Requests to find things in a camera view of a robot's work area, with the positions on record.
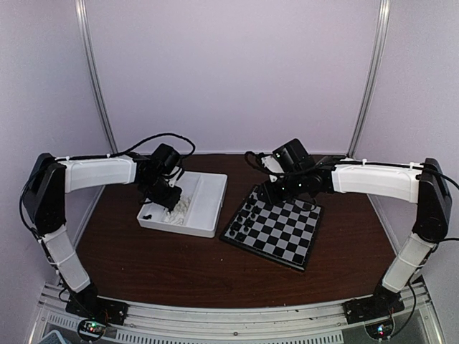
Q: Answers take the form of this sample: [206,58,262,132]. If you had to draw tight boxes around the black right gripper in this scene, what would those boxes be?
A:
[257,171,306,206]

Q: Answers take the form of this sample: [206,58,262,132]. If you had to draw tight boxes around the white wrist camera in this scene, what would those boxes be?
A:
[261,155,283,175]
[168,166,184,187]

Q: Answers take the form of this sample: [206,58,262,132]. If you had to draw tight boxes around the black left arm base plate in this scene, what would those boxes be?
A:
[65,298,128,325]

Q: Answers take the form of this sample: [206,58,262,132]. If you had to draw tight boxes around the aluminium front rail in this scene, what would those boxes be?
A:
[25,282,446,343]

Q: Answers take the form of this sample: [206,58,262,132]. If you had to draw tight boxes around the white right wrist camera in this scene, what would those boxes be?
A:
[261,155,283,175]

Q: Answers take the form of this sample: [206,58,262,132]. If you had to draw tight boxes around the white compartment tray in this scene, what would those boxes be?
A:
[137,171,228,238]

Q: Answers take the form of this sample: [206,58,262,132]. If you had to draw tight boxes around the aluminium frame post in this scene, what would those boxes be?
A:
[346,0,391,158]
[74,0,119,155]

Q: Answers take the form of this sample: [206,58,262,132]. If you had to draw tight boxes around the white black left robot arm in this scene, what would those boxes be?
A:
[19,144,184,318]

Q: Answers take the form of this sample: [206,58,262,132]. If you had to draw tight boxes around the round circuit board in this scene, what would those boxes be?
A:
[365,320,394,340]
[77,319,107,341]

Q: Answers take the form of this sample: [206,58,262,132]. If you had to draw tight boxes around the white chess piece pile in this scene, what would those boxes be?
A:
[164,197,191,225]

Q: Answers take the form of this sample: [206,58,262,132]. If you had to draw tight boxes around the right round circuit board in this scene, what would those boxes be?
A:
[365,320,394,340]

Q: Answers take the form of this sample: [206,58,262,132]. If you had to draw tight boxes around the blue plastic basket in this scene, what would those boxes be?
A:
[37,330,69,344]

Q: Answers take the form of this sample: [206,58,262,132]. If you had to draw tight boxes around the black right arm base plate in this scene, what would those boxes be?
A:
[342,296,405,325]

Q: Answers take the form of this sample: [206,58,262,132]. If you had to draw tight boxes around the left aluminium frame post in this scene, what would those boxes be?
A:
[74,0,119,155]

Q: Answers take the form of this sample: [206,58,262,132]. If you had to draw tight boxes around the black silver chessboard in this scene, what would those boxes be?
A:
[219,185,323,272]

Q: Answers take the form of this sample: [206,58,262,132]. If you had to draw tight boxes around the right aluminium frame post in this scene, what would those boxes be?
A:
[346,0,391,158]

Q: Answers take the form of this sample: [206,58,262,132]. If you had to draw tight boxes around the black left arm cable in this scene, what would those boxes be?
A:
[118,133,197,162]

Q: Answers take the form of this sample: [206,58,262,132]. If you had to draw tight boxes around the left round circuit board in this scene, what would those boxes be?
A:
[77,319,107,341]

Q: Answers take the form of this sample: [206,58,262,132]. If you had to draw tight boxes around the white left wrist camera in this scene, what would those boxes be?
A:
[168,166,184,187]

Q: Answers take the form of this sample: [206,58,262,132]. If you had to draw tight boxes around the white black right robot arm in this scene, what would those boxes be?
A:
[255,139,452,317]

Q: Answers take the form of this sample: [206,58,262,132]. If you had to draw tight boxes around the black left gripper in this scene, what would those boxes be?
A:
[142,175,182,209]

